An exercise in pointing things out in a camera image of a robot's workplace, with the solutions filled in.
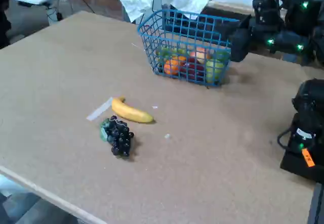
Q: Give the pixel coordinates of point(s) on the dark metal frame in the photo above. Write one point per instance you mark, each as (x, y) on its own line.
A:
(317, 208)

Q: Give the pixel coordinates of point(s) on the thin white tape line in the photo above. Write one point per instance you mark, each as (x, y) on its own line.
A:
(138, 47)

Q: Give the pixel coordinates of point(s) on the long white tape strip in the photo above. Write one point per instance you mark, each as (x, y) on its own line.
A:
(98, 110)

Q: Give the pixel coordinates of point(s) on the orange label tag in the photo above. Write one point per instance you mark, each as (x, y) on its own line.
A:
(308, 157)

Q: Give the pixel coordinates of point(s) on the red toy pomegranate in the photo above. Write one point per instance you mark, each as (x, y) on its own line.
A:
(193, 69)

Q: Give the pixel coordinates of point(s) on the small green toy fruit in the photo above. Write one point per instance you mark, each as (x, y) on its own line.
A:
(222, 55)
(164, 53)

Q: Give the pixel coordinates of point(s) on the red orange toy peach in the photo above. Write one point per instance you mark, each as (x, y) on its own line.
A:
(200, 54)

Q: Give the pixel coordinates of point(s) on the yellow toy banana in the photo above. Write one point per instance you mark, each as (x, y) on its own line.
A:
(131, 114)

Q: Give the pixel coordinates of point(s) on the black bulky object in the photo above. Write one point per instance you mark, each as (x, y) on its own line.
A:
(3, 19)

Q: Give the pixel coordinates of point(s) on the wooden workbench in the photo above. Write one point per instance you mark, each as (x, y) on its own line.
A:
(227, 6)

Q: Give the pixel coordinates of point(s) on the large green toy apple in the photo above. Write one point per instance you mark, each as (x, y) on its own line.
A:
(213, 69)

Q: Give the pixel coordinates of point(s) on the toy orange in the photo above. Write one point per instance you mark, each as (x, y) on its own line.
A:
(171, 67)

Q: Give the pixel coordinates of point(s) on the black toy grapes bunch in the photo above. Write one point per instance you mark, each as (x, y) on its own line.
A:
(120, 138)

